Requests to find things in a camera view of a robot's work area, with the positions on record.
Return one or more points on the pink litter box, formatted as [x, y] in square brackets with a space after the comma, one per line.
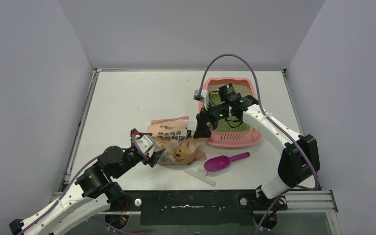
[233, 139]

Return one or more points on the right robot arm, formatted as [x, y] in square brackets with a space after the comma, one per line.
[299, 154]

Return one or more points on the white bag clip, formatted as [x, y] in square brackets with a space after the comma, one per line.
[201, 175]

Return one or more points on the purple litter scoop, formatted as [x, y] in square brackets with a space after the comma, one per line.
[222, 162]

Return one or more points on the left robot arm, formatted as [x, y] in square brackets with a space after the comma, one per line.
[94, 189]

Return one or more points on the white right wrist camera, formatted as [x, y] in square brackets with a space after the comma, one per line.
[202, 95]

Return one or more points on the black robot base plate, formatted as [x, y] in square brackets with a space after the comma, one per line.
[191, 207]

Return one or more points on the green cat litter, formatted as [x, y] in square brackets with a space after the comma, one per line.
[230, 124]

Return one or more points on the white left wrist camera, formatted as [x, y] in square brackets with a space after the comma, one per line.
[143, 142]

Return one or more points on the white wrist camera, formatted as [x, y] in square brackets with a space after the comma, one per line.
[202, 95]
[143, 142]

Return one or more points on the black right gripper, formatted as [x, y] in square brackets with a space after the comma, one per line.
[207, 116]

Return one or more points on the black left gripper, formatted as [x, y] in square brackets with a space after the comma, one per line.
[152, 159]

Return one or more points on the beige cat litter bag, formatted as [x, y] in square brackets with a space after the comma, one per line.
[177, 140]

